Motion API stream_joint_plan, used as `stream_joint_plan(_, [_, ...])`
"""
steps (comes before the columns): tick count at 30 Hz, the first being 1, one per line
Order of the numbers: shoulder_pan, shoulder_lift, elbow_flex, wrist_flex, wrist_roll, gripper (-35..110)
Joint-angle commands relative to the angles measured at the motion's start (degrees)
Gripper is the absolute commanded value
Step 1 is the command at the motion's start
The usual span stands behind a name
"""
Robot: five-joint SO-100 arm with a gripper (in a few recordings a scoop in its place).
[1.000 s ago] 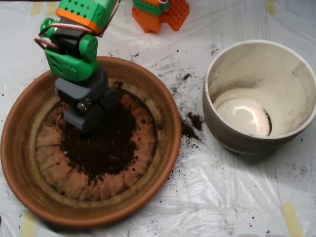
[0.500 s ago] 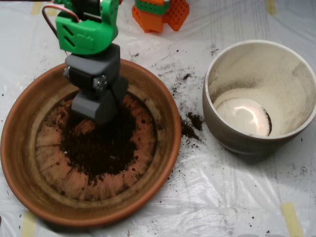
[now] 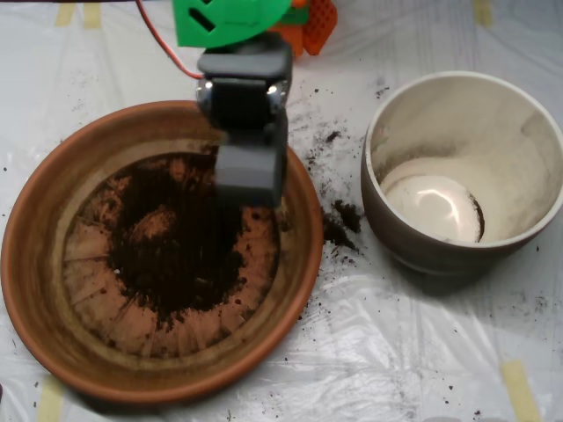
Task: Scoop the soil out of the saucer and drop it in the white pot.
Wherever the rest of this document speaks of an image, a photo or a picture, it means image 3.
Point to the white ceramic pot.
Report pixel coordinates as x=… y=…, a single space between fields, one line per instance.
x=506 y=132

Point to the terracotta saucer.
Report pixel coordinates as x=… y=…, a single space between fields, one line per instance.
x=44 y=220

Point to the beige masking tape strip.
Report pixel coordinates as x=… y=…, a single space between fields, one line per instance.
x=65 y=14
x=92 y=15
x=50 y=400
x=483 y=12
x=521 y=391

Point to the clear plastic cover sheet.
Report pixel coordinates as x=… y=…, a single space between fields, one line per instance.
x=396 y=351

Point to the dark soil heap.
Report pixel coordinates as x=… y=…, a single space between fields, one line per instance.
x=176 y=272

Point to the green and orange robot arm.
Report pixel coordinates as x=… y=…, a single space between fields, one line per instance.
x=228 y=22

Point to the spilled soil clump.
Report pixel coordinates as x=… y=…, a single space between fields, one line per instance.
x=347 y=215

